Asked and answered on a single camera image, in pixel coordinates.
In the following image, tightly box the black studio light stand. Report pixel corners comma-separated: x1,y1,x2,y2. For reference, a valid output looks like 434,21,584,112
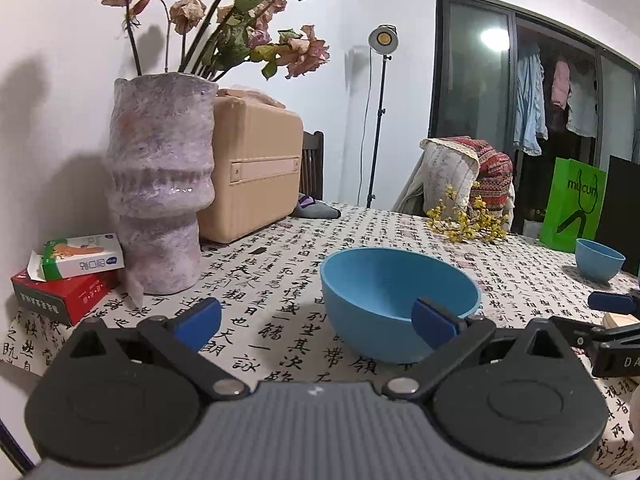
360,25,401,208

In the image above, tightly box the yellow flower branch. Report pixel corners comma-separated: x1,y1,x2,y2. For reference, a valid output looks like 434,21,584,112
426,185,511,245

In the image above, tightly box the pink beige hard case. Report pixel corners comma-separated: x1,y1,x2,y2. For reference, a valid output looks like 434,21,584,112
197,87,305,245

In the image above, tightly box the red patterned cloth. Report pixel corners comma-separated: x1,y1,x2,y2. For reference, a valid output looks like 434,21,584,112
445,136,515,211

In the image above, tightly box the green paper bag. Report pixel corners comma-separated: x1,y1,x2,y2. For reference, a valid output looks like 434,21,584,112
539,157,607,253

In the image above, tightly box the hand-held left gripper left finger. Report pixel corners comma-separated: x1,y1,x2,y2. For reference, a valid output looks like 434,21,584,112
67,297,251,403

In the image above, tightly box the black panel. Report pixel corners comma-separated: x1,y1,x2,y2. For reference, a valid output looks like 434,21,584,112
595,155,640,277

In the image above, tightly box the beige coat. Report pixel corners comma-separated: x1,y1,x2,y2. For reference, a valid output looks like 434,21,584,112
392,160,431,217

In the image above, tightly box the dark framed glass door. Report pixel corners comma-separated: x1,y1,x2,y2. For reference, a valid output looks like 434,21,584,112
429,0,640,236

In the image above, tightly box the mottled purple ceramic vase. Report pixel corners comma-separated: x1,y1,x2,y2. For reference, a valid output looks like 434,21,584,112
106,72,219,295

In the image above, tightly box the grey purple pouch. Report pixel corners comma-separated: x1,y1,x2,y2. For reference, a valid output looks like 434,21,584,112
292,192,342,219

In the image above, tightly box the green white box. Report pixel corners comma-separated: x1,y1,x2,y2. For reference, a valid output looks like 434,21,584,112
27,232,126,282

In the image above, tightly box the hanging white shirt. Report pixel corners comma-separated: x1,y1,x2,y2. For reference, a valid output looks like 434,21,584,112
566,67,599,138

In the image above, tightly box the dark wooden chair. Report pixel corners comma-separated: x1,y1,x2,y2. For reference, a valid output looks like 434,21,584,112
299,131,325,202

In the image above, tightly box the hanging blue shirt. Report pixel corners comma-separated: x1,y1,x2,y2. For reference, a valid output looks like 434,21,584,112
512,45,548,157

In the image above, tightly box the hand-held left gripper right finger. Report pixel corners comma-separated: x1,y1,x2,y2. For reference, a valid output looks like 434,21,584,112
382,296,573,402

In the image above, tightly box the blue bowl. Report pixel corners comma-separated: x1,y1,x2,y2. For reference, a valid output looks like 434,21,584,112
575,238,626,283
320,247,482,365

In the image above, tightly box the hanging pink garment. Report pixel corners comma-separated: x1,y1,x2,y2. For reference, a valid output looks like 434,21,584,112
551,60,571,110

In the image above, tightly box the red box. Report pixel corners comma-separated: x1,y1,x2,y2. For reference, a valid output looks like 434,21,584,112
11,269,121,327

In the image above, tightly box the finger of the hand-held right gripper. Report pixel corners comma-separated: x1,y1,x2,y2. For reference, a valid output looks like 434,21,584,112
587,291,640,319
550,316,640,352

